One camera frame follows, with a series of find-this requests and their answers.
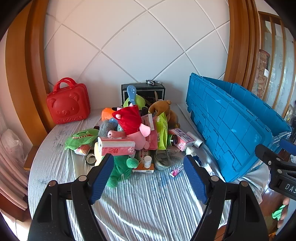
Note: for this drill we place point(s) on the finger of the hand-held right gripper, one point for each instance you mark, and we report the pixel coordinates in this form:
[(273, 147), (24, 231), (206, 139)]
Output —
[(266, 154), (289, 146)]

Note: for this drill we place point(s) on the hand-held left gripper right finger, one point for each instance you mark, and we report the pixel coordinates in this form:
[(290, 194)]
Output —
[(194, 179)]

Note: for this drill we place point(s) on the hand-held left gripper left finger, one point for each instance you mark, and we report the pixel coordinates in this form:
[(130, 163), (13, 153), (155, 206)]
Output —
[(101, 179)]

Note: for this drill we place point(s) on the green dinosaur plush yellow head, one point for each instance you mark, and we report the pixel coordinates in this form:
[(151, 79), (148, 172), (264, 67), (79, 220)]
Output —
[(119, 169)]

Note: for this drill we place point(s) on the black tape roll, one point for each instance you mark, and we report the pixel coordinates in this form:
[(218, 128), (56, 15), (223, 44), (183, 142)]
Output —
[(87, 160)]

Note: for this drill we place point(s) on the pink red box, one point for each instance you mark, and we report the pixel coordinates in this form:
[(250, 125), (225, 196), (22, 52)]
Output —
[(115, 146)]

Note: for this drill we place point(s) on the grey tape roll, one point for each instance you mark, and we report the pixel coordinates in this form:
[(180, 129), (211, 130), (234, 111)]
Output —
[(159, 165)]

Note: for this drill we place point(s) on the blue plastic crate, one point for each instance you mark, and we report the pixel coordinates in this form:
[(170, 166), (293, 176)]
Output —
[(226, 129)]

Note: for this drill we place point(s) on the green wipes pack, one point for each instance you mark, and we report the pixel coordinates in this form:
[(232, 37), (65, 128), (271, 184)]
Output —
[(161, 129)]

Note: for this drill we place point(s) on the person's right hand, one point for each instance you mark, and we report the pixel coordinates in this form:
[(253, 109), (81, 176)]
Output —
[(285, 208)]

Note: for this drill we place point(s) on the small pink sachet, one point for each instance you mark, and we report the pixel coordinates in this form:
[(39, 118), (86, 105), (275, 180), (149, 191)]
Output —
[(177, 171)]

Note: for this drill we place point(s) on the white blue tube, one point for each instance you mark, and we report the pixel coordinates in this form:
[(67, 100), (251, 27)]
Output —
[(190, 151)]

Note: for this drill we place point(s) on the colourful small packet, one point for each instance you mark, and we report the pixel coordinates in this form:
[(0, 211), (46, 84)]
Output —
[(81, 151)]

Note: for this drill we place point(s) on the orange medicine box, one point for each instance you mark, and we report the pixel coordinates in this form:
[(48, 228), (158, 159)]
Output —
[(143, 169)]

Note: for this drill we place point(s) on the brown bottle green label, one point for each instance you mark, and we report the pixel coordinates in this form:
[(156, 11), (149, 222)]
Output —
[(173, 139)]

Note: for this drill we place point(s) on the green frog plush cloth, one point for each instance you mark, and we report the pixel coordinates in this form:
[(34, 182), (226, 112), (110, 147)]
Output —
[(79, 138)]

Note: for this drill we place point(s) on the white pill bottle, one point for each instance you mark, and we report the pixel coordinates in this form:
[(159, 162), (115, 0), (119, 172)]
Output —
[(147, 162)]

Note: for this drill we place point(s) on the grey plush toy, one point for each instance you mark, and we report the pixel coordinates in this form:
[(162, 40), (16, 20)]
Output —
[(106, 127)]

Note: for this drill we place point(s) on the pink flat packet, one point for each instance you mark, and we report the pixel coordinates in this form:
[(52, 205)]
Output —
[(152, 140)]

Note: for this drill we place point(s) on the pig plush with red dress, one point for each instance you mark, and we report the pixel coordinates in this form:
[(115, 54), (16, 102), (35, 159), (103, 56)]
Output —
[(129, 120)]

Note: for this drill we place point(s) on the orange plush toy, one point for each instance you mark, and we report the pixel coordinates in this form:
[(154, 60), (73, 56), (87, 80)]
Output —
[(106, 113)]

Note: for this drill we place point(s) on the narrow pink box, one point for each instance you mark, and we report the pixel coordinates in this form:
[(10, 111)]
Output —
[(147, 121)]

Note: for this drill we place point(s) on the brown patterned rolled carpet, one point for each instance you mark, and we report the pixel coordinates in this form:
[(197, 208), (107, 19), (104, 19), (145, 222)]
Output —
[(261, 74)]

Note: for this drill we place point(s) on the brown bear plush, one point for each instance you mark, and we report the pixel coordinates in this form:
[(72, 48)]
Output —
[(161, 109)]

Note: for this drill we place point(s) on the red bear suitcase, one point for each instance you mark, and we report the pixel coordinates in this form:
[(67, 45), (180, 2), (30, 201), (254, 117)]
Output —
[(67, 104)]

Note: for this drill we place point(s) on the green plush ball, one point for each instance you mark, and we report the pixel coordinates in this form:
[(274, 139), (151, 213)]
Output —
[(140, 100)]

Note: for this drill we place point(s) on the blue toy plane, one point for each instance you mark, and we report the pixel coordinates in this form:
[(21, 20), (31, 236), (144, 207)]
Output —
[(131, 92)]

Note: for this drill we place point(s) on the black box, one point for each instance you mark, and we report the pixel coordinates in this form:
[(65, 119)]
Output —
[(150, 92)]

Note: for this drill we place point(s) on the wooden slat partition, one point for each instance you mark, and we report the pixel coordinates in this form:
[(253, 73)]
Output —
[(274, 46)]

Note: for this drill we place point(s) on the metal flask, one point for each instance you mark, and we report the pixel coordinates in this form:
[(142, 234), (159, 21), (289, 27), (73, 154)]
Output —
[(151, 82)]

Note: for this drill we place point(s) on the wooden wall trim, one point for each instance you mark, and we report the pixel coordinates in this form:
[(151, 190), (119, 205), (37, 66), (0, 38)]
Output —
[(240, 46), (30, 69)]

